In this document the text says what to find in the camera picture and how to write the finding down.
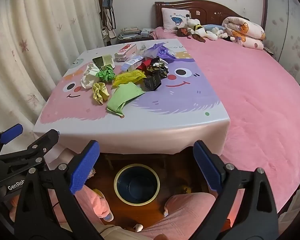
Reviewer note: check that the black gold paper bag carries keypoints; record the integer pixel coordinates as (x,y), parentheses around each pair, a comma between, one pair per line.
(158,66)

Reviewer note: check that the blue trash bin yellow rim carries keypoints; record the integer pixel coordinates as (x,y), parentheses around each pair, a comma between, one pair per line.
(137,187)

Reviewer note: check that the person's leg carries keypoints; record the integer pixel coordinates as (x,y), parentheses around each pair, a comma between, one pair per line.
(190,212)
(92,200)

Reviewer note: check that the person's left leg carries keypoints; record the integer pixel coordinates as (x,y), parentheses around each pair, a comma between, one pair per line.
(92,200)

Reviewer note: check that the blue white box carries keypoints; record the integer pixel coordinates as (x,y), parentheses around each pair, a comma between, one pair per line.
(146,32)

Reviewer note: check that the white printed pillow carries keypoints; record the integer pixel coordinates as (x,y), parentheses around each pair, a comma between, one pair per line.
(175,20)

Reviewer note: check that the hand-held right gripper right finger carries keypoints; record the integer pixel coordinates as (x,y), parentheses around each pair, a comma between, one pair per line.
(206,165)

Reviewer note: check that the green printed carton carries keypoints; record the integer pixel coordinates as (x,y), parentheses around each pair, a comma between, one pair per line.
(102,60)

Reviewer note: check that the pink patterned box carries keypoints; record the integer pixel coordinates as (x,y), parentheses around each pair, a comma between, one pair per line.
(123,51)

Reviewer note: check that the yellow plastic packet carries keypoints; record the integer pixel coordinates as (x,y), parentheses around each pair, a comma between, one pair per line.
(128,77)

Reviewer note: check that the cream handbag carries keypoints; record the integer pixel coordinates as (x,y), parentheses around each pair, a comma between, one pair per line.
(108,33)

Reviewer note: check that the green crumpled paper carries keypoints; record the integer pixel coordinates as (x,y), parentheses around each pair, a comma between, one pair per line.
(106,74)

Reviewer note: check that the floral wardrobe doors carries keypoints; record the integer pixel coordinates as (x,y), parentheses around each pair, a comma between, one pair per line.
(290,30)

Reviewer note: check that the small black box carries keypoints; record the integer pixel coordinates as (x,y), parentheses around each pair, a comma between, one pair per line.
(152,82)

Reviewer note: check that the light green paper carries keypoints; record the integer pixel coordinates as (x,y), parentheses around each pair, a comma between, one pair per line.
(122,97)

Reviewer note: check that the wooden coat rack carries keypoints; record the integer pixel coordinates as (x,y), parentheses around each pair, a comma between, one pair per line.
(100,0)

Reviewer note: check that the purple tissue bag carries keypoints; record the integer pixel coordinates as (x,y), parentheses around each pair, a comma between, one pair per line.
(160,50)

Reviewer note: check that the person's right leg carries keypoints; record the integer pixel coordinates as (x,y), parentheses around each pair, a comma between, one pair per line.
(190,212)

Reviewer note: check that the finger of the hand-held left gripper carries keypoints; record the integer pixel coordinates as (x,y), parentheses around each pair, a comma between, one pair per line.
(12,132)
(46,138)

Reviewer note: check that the wooden table frame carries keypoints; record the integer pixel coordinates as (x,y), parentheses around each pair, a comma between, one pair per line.
(110,161)

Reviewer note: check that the folded cartoon quilt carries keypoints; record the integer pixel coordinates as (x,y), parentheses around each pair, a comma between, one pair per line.
(247,35)

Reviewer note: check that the stack of books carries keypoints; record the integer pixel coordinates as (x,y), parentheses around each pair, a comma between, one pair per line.
(128,32)

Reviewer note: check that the white crumpled paper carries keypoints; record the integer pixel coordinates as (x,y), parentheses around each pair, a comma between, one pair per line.
(88,77)

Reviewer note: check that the yellow crumpled paper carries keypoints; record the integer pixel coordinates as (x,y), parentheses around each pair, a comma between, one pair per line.
(100,92)

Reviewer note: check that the brown wooden headboard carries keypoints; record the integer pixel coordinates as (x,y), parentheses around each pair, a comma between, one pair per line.
(205,10)

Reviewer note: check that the cream floral curtain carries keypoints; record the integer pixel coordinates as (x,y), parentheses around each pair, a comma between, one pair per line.
(40,42)

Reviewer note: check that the cartoon printed tablecloth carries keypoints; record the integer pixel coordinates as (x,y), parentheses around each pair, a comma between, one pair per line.
(177,105)

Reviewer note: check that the pink white slipper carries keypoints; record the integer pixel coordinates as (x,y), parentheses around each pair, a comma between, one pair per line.
(108,216)
(166,210)

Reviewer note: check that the small yellow object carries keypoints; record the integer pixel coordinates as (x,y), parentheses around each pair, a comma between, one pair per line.
(187,189)

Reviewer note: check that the blue pillow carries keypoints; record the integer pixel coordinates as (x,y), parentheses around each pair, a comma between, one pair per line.
(212,26)

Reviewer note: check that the grey blue handbag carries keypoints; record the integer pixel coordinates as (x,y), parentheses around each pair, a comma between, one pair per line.
(107,1)

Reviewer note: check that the white purple tube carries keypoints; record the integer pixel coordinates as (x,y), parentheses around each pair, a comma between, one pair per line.
(131,62)

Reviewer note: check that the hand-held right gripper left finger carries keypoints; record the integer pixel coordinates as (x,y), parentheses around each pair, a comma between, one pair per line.
(83,167)

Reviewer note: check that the dark wooden nightstand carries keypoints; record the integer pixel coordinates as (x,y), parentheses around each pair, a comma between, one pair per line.
(130,40)

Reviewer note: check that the red packet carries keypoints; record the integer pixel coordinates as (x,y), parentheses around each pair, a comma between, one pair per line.
(143,65)

